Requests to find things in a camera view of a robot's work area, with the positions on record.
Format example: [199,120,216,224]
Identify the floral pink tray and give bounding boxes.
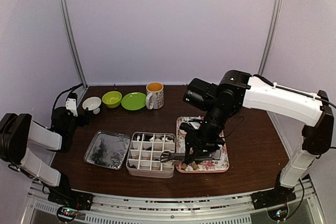
[175,124,229,174]

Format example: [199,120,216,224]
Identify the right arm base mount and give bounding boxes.
[251,186,296,222]

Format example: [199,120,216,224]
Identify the pink bunny tin lid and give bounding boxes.
[83,131,131,170]

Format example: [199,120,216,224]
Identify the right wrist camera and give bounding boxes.
[176,116,204,131]

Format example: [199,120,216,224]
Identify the green bowl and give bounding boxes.
[102,91,122,109]

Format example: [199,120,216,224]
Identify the right aluminium frame post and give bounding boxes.
[258,0,283,75]

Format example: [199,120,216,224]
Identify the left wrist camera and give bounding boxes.
[65,92,78,117]

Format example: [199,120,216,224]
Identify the white black bowl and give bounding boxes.
[82,97,102,115]

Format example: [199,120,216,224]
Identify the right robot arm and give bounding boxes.
[180,70,335,204]

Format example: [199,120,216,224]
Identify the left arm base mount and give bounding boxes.
[47,173,93,223]

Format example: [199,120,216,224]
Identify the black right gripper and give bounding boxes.
[185,100,234,164]

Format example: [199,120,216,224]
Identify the metal tongs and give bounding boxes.
[160,151,222,163]

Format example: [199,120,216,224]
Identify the pink tin box with dividers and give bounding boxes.
[125,132,175,179]

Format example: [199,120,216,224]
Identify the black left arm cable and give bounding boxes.
[51,83,84,114]

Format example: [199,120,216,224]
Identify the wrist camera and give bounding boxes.
[176,116,204,131]
[65,92,78,117]

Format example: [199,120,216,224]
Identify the white mug with orange inside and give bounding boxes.
[146,82,164,110]

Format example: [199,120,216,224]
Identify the green plate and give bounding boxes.
[121,92,146,111]

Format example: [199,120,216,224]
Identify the aluminium frame post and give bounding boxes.
[258,0,283,75]
[59,0,88,89]

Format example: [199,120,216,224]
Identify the front aluminium rail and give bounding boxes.
[19,186,326,223]

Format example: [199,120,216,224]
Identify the left aluminium frame post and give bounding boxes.
[59,0,88,89]

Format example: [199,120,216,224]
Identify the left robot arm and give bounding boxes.
[1,106,89,205]

